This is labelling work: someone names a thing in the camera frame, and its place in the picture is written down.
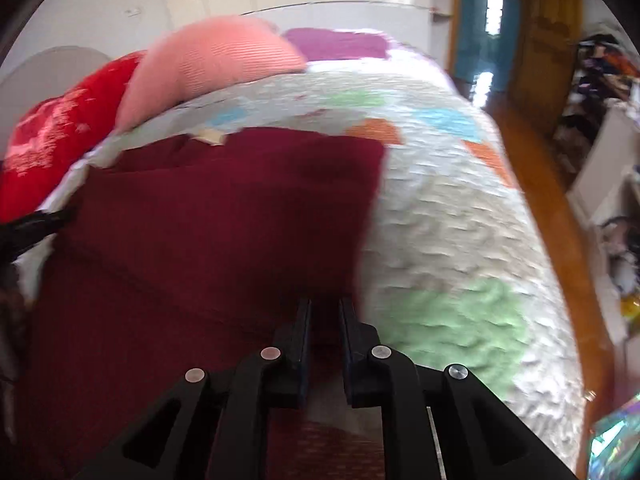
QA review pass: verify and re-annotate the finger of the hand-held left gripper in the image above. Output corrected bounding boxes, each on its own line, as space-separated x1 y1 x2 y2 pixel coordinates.
0 209 76 266

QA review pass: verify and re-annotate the white patchwork bed quilt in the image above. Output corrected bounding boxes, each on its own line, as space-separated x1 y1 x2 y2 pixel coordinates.
30 44 587 479

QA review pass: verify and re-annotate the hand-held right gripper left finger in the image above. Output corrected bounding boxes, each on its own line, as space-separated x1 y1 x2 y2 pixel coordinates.
73 298 314 480

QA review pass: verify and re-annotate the wooden door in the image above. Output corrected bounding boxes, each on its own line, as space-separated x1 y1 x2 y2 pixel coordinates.
510 0 584 111

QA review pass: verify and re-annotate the purple cloth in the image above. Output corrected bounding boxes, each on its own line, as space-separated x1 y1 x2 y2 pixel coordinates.
283 28 391 61

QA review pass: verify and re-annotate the iridescent bag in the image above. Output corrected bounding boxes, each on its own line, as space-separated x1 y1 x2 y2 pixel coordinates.
588 393 640 480

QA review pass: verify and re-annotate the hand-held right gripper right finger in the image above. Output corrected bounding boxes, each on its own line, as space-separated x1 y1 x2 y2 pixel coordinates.
339 298 581 480

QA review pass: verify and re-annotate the white cabinet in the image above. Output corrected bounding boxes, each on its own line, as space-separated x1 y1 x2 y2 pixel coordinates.
567 100 640 231

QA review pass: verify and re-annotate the white headboard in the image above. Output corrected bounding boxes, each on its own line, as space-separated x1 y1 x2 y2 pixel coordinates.
240 2 436 66

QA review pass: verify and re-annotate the red patterned pillow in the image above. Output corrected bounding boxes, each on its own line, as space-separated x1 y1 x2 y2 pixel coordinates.
0 52 147 224

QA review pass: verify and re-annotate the pink pillow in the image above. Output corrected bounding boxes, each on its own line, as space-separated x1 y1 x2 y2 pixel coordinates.
116 16 308 131

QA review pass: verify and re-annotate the maroon knit sweater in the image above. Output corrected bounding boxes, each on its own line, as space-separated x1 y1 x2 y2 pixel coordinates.
14 128 387 480

